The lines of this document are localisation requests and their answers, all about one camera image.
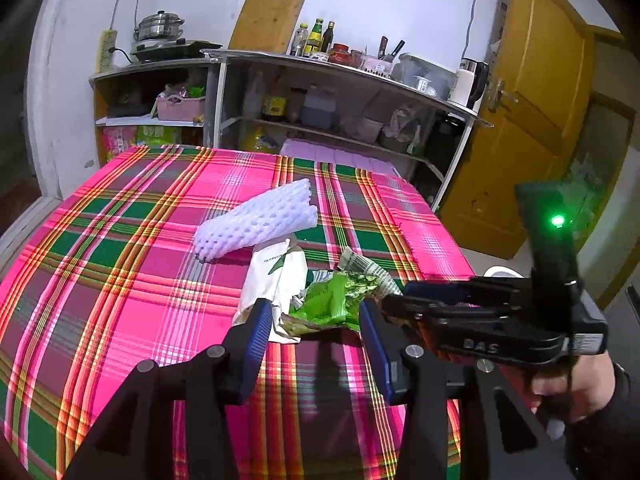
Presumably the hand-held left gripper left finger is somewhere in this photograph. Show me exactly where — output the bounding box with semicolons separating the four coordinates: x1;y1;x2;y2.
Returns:
65;298;273;480

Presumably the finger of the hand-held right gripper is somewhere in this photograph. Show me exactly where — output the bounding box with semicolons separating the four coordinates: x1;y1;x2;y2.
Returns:
382;295;453;333
401;276;533;308

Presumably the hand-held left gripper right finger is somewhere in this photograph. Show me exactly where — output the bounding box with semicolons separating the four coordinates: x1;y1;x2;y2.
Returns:
358;299;576;480

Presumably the green snack wrapper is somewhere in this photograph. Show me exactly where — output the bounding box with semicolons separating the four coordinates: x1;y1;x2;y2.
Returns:
279;270;382;337

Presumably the white paper bag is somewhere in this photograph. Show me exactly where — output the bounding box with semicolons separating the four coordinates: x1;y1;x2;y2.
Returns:
232;237;309;327

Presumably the person's right forearm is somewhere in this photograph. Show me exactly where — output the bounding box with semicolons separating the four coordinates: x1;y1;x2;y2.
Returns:
564;366;640;480

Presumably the person's right hand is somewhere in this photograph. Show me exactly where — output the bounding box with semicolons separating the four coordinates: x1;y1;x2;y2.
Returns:
530;352;617;423

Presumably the printed white wrapper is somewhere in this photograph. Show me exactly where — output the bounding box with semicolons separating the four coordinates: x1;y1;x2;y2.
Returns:
339;247;404;297

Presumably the white foam fruit net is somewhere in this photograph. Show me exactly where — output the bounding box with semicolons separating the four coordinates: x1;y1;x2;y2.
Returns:
192;178;319;264

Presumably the pink green plaid tablecloth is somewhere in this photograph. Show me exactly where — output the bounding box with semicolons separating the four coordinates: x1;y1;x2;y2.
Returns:
0;143;477;480

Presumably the purple quilted cushion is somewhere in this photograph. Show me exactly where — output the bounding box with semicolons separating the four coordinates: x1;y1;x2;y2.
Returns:
278;138;402;179

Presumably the yellow wooden door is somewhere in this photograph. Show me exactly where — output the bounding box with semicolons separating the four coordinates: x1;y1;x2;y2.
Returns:
437;0;597;262

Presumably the white cup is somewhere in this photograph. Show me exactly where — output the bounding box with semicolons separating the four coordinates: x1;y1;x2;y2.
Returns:
448;67;474;106

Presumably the black electric kettle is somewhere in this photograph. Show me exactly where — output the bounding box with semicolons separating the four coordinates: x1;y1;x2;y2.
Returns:
458;57;490;106

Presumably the clear plastic storage box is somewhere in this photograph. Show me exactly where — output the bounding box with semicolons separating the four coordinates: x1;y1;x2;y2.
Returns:
397;52;459;99

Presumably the purple plastic jug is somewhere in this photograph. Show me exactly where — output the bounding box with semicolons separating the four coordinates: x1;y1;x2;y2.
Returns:
299;84;339;129

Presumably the green printed box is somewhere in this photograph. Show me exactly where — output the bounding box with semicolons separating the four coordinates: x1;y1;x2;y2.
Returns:
136;124;182;147

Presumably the pink knife holder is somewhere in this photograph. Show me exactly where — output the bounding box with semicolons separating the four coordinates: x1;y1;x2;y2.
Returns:
359;54;394;77

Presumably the grey metal shelf unit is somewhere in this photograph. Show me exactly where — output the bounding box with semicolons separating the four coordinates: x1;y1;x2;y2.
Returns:
199;48;496;212

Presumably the dark bottle yellow label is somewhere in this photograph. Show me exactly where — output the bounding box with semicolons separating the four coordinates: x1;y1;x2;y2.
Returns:
262;77;290;122

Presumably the pink printed box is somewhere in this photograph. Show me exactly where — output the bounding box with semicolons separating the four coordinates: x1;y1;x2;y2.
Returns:
101;125;139;164

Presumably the pink plastic basket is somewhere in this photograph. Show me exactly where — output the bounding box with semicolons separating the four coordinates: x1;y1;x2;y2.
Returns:
154;93;206;122

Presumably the yellow label oil bottle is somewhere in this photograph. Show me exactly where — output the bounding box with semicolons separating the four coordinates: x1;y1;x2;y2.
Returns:
304;17;325;56

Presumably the clear glass bottle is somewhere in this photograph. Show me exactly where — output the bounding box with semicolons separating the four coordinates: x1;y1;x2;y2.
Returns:
290;22;310;56

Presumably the wooden shelf cabinet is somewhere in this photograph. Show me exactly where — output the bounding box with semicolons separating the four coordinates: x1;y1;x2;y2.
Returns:
88;57;221;166

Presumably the black gas stove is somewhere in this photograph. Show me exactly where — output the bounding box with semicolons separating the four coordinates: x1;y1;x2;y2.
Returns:
129;38;224;64

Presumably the wooden cutting board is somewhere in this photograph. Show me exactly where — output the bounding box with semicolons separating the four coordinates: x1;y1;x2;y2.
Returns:
228;0;308;55

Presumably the yellow power strip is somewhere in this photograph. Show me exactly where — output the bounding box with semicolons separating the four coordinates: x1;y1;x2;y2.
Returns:
95;28;119;74

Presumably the steel steamer pot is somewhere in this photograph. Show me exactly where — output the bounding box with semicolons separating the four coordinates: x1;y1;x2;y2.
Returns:
132;8;185;44

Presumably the metal door handle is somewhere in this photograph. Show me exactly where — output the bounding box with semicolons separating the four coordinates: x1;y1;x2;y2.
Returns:
487;77;521;114

